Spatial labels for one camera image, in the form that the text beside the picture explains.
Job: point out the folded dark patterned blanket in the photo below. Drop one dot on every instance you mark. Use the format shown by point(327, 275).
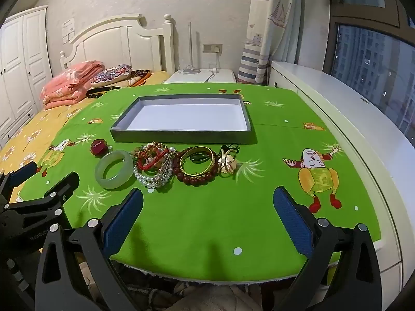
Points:
point(139, 77)

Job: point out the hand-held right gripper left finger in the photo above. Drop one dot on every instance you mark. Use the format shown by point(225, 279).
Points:
point(124, 220)

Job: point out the cream gold flower brooch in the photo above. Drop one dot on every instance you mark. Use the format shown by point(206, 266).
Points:
point(227, 163)

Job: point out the folded pink blanket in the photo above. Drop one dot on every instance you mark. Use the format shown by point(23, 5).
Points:
point(68, 84)

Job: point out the white bed headboard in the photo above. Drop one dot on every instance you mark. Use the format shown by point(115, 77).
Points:
point(136, 39)

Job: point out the yellow flowered bedsheet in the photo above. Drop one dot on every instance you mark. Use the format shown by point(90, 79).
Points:
point(29, 132)

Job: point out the sailboat print curtain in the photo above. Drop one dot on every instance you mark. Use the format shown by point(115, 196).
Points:
point(275, 22)

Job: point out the window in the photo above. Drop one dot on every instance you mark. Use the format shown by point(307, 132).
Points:
point(366, 58)

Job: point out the white window cabinet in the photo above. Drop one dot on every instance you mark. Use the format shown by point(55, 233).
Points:
point(356, 120)

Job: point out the gold bangle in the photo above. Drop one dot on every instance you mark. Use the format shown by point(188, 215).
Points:
point(182, 165)

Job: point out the beige fluffy cloth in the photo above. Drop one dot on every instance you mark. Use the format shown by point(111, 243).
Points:
point(210, 299)

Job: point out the wall socket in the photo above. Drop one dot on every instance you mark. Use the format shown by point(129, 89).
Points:
point(210, 48)

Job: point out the wall notice paper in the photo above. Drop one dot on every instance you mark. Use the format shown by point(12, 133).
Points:
point(68, 32)

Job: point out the white table lamp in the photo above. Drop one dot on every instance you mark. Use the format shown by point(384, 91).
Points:
point(190, 45)

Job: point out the green printed tablecloth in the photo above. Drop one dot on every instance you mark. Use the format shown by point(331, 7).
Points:
point(194, 220)

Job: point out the embroidered pillow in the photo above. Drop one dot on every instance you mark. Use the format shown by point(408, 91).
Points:
point(112, 74)

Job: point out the grey shallow tray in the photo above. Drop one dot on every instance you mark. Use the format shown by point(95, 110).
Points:
point(181, 116)

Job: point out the white nightstand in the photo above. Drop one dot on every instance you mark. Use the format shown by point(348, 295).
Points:
point(194, 76)

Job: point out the white wardrobe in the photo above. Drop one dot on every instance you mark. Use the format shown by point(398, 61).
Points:
point(19, 71)

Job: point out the pale green jade bangle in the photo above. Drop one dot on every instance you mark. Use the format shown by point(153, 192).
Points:
point(100, 176)

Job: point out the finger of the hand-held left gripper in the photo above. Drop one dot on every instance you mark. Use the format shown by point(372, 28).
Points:
point(22, 172)
point(63, 189)

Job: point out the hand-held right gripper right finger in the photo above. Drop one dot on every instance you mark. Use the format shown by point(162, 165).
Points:
point(293, 220)

